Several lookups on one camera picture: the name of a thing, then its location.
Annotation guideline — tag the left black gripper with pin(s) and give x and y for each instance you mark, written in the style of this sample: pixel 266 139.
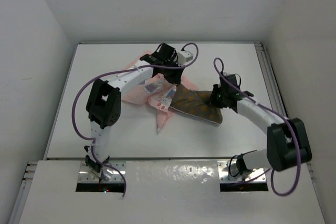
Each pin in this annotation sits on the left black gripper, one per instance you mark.
pixel 176 79

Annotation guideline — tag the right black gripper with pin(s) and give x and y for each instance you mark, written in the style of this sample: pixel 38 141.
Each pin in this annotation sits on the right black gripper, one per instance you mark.
pixel 219 98

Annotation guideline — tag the grey pillow orange flowers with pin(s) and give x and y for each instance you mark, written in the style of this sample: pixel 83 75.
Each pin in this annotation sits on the grey pillow orange flowers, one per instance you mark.
pixel 196 103

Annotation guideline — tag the pink bunny pillowcase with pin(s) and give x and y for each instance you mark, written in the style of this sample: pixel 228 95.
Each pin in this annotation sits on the pink bunny pillowcase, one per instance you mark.
pixel 157 93

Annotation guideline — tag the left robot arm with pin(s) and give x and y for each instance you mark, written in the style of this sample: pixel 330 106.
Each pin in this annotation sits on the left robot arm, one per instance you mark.
pixel 104 103

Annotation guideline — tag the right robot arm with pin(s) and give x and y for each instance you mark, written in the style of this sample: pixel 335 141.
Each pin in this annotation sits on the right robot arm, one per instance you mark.
pixel 286 139

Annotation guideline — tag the white front cover panel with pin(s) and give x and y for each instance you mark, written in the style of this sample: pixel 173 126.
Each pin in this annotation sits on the white front cover panel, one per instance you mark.
pixel 162 192

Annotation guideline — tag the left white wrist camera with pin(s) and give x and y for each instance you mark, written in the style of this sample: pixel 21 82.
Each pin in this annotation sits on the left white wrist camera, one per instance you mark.
pixel 183 57

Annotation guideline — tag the right aluminium rail frame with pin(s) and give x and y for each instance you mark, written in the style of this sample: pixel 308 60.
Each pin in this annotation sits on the right aluminium rail frame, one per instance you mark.
pixel 269 77

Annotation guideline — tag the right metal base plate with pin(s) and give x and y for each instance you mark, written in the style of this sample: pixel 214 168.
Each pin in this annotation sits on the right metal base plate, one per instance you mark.
pixel 228 173

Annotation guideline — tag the metal base plate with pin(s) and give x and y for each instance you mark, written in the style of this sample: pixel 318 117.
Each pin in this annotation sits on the metal base plate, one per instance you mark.
pixel 107 175
pixel 228 173

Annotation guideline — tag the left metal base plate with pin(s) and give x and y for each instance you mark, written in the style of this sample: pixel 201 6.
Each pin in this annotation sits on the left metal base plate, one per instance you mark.
pixel 107 175

